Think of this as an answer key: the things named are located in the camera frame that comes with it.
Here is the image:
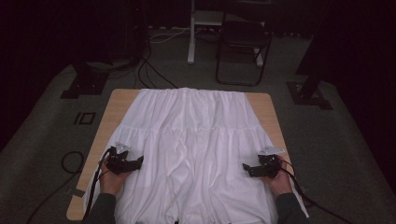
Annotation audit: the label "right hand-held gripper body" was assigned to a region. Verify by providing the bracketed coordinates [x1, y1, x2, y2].
[257, 145, 286, 179]

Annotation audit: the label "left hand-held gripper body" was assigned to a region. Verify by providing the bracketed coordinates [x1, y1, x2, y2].
[106, 142, 134, 175]

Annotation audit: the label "white skirt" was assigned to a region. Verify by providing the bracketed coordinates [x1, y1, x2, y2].
[83, 87, 310, 224]

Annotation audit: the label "person's right hand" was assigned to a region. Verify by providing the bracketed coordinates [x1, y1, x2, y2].
[261, 156, 293, 198]

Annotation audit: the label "person's left hand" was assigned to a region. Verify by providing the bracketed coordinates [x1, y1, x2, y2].
[98, 160, 132, 197]

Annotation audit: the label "black stand base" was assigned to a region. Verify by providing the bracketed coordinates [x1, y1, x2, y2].
[286, 74, 333, 110]
[60, 60, 110, 100]

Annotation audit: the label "dark equipment tower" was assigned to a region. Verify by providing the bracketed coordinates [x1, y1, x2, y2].
[122, 0, 150, 62]

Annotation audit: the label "black folding chair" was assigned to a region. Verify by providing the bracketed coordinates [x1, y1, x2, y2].
[215, 8, 274, 88]

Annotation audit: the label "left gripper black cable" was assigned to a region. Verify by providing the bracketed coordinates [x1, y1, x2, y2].
[82, 146, 113, 222]

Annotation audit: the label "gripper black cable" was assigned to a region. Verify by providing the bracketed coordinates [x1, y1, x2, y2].
[82, 146, 113, 222]
[279, 159, 354, 224]

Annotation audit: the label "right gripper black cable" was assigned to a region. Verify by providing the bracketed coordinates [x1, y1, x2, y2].
[279, 159, 354, 224]

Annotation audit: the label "black looped floor cable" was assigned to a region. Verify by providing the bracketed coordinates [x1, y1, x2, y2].
[26, 150, 85, 224]

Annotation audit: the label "black floor cables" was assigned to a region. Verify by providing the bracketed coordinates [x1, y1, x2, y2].
[134, 46, 180, 91]

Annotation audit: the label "white metal desk frame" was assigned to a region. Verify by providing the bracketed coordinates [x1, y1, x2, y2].
[187, 0, 265, 68]

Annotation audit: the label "white floor cable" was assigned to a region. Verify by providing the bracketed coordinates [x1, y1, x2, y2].
[148, 27, 191, 44]

